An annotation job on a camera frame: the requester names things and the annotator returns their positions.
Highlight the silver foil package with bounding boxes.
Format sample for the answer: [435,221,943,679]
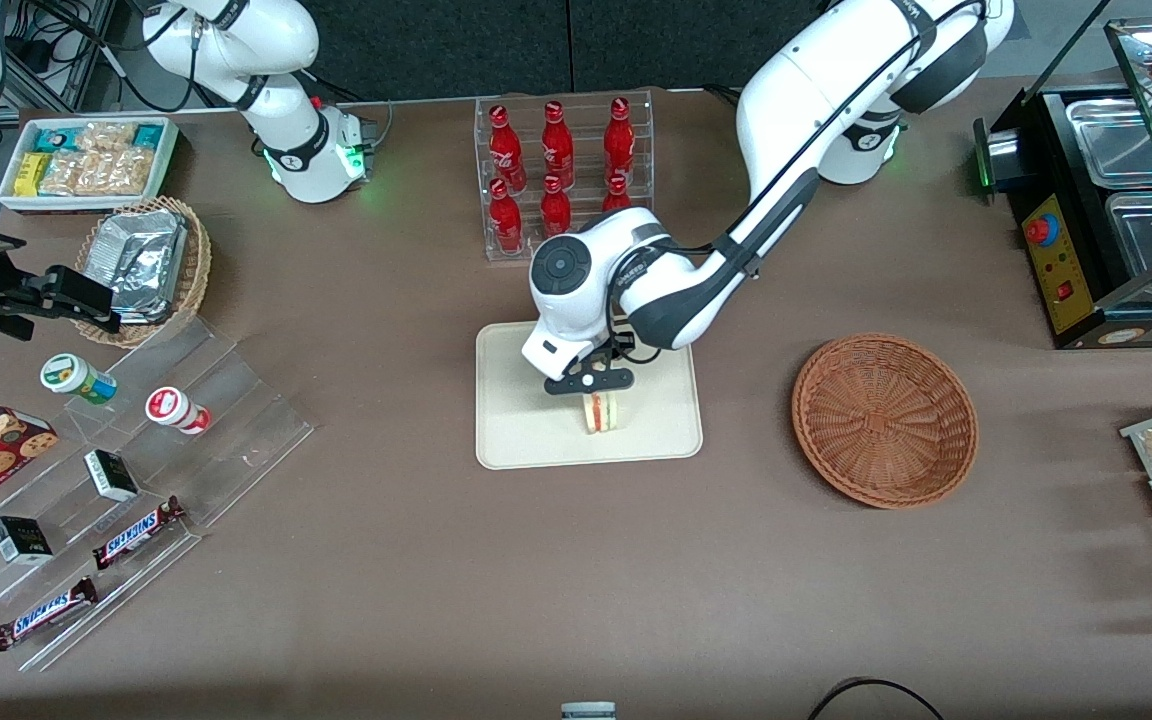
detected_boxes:
[88,210,188,293]
[108,284,183,325]

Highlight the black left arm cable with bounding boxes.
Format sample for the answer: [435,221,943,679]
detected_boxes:
[604,0,989,367]

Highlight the triangular sandwich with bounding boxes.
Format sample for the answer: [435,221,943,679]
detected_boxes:
[581,392,626,437]

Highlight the small tan wicker basket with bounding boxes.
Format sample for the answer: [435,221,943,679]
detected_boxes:
[75,196,213,349]

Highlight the black food warmer machine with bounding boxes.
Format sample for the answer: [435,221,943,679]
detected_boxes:
[972,15,1152,351]

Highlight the snickers chocolate bar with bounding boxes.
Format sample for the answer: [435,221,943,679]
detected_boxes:
[0,576,99,653]
[92,496,187,572]

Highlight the cream plastic tray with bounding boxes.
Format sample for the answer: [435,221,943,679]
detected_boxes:
[475,318,704,471]

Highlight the white rectangular snack bin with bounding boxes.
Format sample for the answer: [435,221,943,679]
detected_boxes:
[0,116,181,215]

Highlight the black cable bundle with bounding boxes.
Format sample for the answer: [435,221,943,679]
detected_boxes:
[8,0,199,113]

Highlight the clear acrylic bottle rack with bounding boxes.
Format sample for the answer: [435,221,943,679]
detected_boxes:
[474,89,656,262]

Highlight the large brown wicker basket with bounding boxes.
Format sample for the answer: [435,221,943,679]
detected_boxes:
[791,333,980,510]

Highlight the green lid yogurt cup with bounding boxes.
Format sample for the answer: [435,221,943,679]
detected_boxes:
[40,353,120,407]

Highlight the black right base cables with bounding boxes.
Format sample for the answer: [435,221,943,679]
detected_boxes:
[308,72,395,153]

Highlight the aluminium frame profile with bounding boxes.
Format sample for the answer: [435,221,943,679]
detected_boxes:
[0,0,119,113]

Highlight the yellow snack packet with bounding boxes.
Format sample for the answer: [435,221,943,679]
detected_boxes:
[13,152,53,198]

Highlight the black floor cable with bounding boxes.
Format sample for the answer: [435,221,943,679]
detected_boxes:
[805,677,948,720]

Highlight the clear cracker bag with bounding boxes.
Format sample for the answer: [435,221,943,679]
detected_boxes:
[86,147,156,197]
[76,121,138,157]
[39,151,97,197]

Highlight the small black box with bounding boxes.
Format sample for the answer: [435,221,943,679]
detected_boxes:
[83,448,141,503]
[0,515,55,567]

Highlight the clear acrylic stepped stand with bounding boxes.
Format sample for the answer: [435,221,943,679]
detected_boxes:
[0,317,316,673]

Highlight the red lid yogurt cup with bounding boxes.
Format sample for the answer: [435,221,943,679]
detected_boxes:
[144,386,213,436]

